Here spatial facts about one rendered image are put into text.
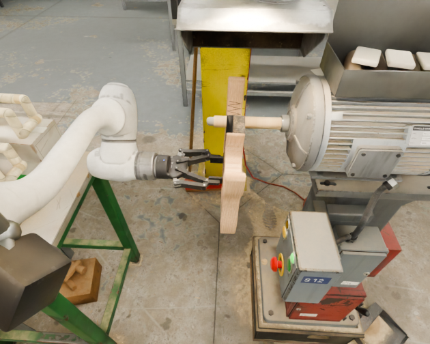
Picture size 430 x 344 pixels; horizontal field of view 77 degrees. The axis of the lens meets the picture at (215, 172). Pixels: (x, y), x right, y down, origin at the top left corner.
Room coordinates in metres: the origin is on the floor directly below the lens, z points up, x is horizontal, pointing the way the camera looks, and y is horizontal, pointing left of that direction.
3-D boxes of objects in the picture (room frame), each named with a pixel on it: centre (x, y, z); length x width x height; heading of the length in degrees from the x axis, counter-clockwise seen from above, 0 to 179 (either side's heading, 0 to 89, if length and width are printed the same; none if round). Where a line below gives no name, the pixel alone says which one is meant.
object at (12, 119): (0.73, 0.66, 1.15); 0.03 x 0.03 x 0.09
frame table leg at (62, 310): (0.31, 0.54, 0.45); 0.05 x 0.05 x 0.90; 87
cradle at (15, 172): (0.61, 0.66, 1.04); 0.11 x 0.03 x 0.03; 174
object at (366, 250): (0.43, -0.46, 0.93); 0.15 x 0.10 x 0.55; 87
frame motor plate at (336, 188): (0.58, -0.47, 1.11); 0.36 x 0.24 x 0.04; 87
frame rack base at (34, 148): (0.77, 0.74, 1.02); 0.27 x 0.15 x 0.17; 84
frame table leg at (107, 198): (0.81, 0.52, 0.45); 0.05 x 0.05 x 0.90; 87
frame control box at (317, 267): (0.35, -0.30, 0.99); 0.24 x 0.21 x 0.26; 87
